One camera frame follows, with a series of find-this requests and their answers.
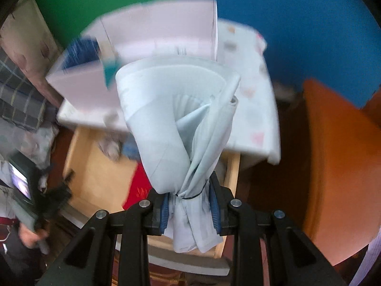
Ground white socks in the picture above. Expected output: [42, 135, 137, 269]
[115, 55, 241, 254]

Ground red garment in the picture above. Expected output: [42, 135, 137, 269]
[122, 162, 155, 212]

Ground dark blue patterned garment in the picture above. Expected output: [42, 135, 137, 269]
[62, 37, 102, 69]

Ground white shoebox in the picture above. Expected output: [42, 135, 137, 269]
[45, 0, 219, 114]

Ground green foam wall mat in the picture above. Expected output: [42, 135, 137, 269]
[30, 0, 191, 51]

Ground grey plaid blanket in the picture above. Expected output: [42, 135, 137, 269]
[0, 48, 57, 132]

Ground white patterned cover sheet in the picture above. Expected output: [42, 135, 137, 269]
[56, 18, 282, 164]

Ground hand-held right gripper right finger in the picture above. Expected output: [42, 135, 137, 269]
[208, 176, 347, 286]

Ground white fabric strip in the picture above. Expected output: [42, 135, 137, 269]
[348, 235, 381, 286]

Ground orange wooden chair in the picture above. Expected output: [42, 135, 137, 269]
[301, 77, 381, 267]

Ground grey ribbed sock bundle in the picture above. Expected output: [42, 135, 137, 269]
[97, 135, 122, 161]

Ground sky blue rolled garment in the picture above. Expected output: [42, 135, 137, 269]
[122, 141, 142, 160]

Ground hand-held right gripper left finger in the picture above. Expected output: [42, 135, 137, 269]
[37, 186, 170, 286]

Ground blue foam wall mat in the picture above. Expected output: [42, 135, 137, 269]
[181, 0, 380, 111]

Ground person's left hand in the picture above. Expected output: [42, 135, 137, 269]
[19, 222, 50, 249]

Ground white plastic bag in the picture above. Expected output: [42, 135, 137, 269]
[0, 122, 60, 191]

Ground floral pillow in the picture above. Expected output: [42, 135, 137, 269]
[0, 0, 64, 108]

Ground person's dark clothing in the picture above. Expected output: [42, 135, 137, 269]
[0, 214, 51, 283]

